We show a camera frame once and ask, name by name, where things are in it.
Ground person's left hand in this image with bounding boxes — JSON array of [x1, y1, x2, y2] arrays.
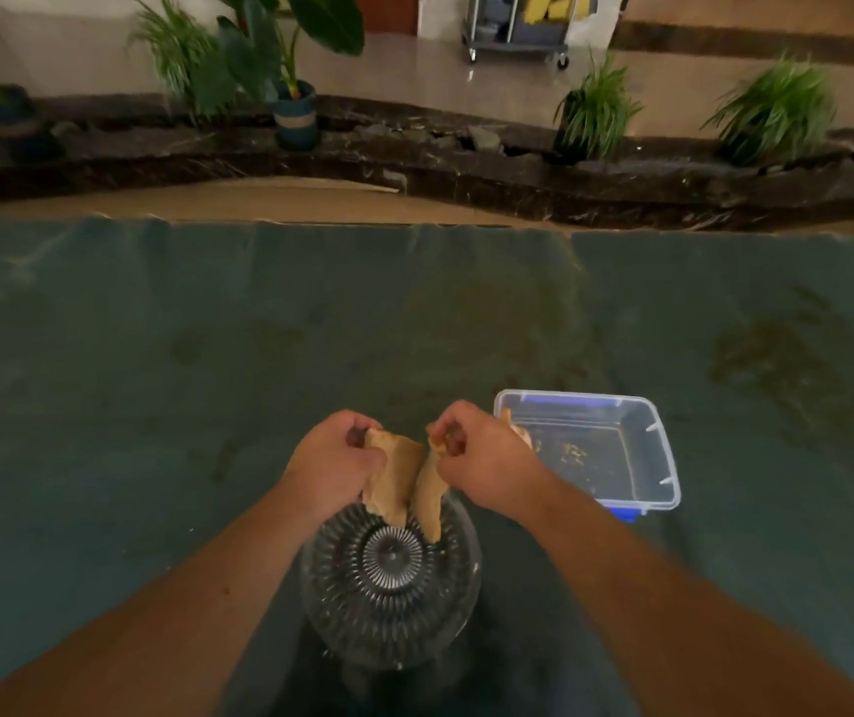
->
[[278, 409, 388, 528]]

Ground person's right hand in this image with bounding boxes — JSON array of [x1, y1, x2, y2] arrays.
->
[[426, 400, 549, 516]]

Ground torn brown flatbread piece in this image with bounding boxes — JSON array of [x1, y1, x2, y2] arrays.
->
[[361, 428, 427, 530], [411, 439, 452, 545]]

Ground person's left forearm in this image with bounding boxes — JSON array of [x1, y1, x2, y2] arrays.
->
[[0, 479, 325, 717]]

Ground person's right forearm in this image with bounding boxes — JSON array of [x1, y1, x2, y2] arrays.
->
[[520, 478, 854, 717]]

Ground tan food piece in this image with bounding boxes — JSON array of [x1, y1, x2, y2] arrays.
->
[[500, 408, 534, 449]]

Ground clear ribbed glass bowl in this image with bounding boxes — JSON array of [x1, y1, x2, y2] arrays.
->
[[299, 491, 483, 672]]

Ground clear plastic container blue rim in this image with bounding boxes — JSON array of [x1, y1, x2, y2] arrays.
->
[[493, 388, 682, 524]]

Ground teal tablecloth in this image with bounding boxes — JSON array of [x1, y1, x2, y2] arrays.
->
[[569, 230, 854, 717], [0, 214, 626, 717]]

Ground dark marble planter ledge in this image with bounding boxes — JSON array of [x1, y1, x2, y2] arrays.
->
[[0, 93, 854, 234]]

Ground blue striped plant pot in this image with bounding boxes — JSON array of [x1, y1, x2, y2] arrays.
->
[[272, 79, 319, 152]]

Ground green grass-like plant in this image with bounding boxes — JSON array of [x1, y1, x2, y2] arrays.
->
[[702, 53, 840, 168], [552, 50, 643, 163], [127, 0, 228, 121]]

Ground grey wheeled service cart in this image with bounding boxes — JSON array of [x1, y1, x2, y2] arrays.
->
[[461, 0, 601, 71]]

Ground broad-leaf potted plant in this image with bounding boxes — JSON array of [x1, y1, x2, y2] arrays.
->
[[192, 0, 366, 116]]

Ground yellow cloths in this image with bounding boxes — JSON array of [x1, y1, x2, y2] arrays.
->
[[523, 0, 594, 24]]

